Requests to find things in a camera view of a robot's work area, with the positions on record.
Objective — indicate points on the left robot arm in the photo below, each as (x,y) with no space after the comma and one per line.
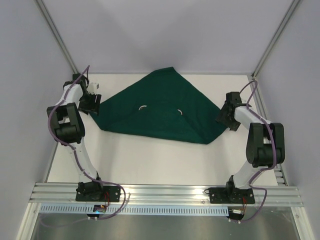
(67,127)

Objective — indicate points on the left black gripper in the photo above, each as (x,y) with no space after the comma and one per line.
(94,107)

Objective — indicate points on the green surgical drape cloth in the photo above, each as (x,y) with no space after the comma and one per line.
(163,91)

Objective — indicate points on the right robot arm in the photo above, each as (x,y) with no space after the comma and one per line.
(265,147)

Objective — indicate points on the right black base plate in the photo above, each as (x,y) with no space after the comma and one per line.
(222,195)

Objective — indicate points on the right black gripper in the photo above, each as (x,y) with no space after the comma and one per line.
(225,117)

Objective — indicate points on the aluminium front rail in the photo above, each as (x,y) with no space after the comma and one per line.
(163,195)

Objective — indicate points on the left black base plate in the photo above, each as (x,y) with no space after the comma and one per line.
(106,193)

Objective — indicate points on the slotted cable duct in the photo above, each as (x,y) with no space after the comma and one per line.
(159,210)

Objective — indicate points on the stainless steel instrument tray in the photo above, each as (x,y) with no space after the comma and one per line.
(144,106)

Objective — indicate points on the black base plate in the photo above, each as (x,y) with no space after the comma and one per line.
(222,195)
(106,193)

